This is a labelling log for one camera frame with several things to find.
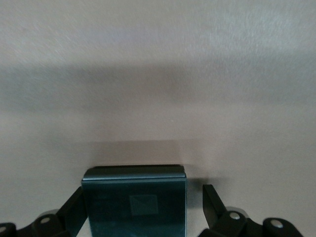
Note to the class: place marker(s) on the brown table cover cloth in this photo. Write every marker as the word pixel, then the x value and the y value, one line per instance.
pixel 148 74

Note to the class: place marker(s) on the dark green box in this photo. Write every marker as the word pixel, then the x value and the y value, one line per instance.
pixel 135 207

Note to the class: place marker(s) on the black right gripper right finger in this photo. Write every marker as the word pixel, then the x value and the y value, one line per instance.
pixel 213 212

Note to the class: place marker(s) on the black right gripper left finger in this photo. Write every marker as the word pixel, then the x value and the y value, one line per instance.
pixel 71 214

